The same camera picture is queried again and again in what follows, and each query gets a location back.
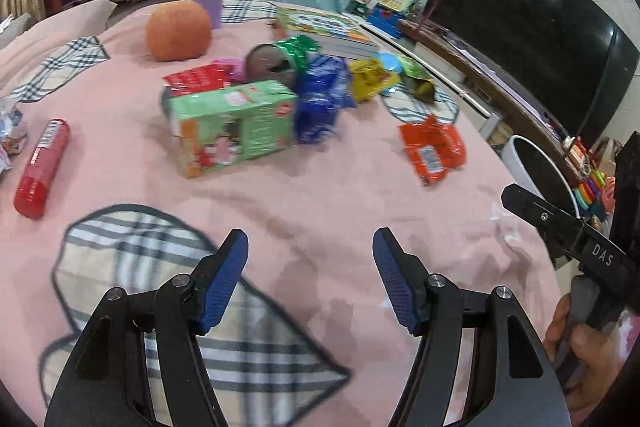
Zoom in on orange snack packet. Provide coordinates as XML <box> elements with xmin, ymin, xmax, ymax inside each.
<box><xmin>399</xmin><ymin>116</ymin><xmax>466</xmax><ymax>185</ymax></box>

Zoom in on green juice carton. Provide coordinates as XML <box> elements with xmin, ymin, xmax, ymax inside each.
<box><xmin>169</xmin><ymin>80</ymin><xmax>297</xmax><ymax>178</ymax></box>

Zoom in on blue plastic brush package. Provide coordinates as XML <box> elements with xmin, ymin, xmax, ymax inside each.
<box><xmin>378</xmin><ymin>52</ymin><xmax>404</xmax><ymax>75</ymax></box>

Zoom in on yellow snack bag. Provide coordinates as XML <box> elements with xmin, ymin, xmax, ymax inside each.
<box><xmin>348</xmin><ymin>58</ymin><xmax>400</xmax><ymax>104</ymax></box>

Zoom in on blue snack bag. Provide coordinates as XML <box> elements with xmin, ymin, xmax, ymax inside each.
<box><xmin>294</xmin><ymin>55</ymin><xmax>356</xmax><ymax>144</ymax></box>

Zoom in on red snack packet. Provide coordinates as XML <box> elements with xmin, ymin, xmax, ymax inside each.
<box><xmin>164</xmin><ymin>64</ymin><xmax>231</xmax><ymax>98</ymax></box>

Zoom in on pink plastic brush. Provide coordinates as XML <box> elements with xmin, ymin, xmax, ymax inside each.
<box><xmin>212</xmin><ymin>58</ymin><xmax>245</xmax><ymax>83</ymax></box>

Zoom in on green crushed can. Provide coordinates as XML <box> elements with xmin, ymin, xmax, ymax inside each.
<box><xmin>244</xmin><ymin>36</ymin><xmax>320</xmax><ymax>91</ymax></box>

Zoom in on white round trash bin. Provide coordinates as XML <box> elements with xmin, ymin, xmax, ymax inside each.
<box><xmin>500</xmin><ymin>135</ymin><xmax>579</xmax><ymax>218</ymax></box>

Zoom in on person right hand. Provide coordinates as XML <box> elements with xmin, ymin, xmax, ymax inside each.
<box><xmin>566</xmin><ymin>311</ymin><xmax>639</xmax><ymax>426</ymax></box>

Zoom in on white TV cabinet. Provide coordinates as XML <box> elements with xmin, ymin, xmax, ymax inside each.
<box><xmin>354</xmin><ymin>16</ymin><xmax>566</xmax><ymax>158</ymax></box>

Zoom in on red cylindrical tube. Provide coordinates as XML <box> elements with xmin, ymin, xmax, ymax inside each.
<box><xmin>13</xmin><ymin>118</ymin><xmax>70</xmax><ymax>220</ymax></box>

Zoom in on black flat screen television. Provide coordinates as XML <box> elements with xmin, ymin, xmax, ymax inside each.
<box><xmin>424</xmin><ymin>0</ymin><xmax>639</xmax><ymax>146</ymax></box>

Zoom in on pink blanket table cover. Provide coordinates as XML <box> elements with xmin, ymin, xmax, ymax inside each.
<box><xmin>1</xmin><ymin>9</ymin><xmax>560</xmax><ymax>426</ymax></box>

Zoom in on crumpled silver candy wrappers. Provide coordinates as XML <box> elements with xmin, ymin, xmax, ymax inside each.
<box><xmin>0</xmin><ymin>98</ymin><xmax>27</xmax><ymax>174</ymax></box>

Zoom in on green gold snack pouch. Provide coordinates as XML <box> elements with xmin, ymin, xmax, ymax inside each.
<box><xmin>398</xmin><ymin>56</ymin><xmax>436</xmax><ymax>103</ymax></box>

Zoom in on colourful toy cash register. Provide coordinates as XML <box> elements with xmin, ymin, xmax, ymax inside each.
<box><xmin>347</xmin><ymin>0</ymin><xmax>422</xmax><ymax>38</ymax></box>

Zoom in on pink sofa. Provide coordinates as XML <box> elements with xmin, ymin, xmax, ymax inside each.
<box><xmin>0</xmin><ymin>0</ymin><xmax>120</xmax><ymax>73</ymax></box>

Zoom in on orange apple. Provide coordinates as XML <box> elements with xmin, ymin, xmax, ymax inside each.
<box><xmin>145</xmin><ymin>0</ymin><xmax>213</xmax><ymax>62</ymax></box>

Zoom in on green picture book stack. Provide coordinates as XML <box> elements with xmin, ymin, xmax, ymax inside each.
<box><xmin>273</xmin><ymin>6</ymin><xmax>378</xmax><ymax>60</ymax></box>

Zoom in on rainbow stacking ring toy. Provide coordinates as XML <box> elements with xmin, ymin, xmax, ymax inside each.
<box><xmin>573</xmin><ymin>170</ymin><xmax>606</xmax><ymax>212</ymax></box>

